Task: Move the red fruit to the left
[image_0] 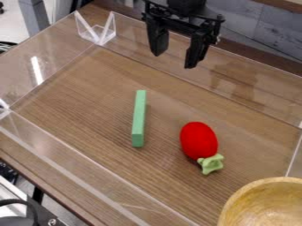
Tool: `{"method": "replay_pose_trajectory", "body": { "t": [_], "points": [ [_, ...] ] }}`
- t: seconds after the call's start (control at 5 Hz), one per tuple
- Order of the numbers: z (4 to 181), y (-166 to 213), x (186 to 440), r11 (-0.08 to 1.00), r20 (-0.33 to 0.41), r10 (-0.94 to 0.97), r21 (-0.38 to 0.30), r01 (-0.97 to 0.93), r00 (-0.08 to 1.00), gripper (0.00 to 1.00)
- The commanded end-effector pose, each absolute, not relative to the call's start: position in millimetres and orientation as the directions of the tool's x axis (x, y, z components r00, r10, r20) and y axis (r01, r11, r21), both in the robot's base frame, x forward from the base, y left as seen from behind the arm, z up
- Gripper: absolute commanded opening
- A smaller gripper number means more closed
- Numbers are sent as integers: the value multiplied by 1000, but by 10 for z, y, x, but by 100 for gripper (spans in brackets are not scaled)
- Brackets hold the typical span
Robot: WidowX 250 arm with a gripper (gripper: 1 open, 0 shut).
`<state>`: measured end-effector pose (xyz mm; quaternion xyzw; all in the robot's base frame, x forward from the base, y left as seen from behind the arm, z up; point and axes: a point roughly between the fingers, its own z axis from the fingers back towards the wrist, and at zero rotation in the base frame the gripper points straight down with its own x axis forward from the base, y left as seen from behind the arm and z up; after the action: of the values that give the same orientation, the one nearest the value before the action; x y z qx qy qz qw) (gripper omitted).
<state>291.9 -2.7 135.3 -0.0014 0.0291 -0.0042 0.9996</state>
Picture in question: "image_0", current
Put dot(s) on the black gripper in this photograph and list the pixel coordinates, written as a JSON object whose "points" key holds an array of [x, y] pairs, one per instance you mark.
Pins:
{"points": [[188, 17]]}

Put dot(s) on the red plush fruit green stem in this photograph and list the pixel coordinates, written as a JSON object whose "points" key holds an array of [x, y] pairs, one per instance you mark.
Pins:
{"points": [[200, 146]]}

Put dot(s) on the green rectangular block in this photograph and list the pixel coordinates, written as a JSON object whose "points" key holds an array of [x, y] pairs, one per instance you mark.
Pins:
{"points": [[140, 119]]}

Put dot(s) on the wooden bowl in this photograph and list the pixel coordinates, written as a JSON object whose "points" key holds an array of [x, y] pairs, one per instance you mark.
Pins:
{"points": [[269, 202]]}

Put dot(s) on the black equipment with screw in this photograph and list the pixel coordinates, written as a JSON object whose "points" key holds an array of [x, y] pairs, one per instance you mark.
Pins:
{"points": [[46, 218]]}

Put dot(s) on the clear acrylic corner bracket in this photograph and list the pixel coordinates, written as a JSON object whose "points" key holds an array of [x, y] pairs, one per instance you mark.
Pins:
{"points": [[97, 34]]}

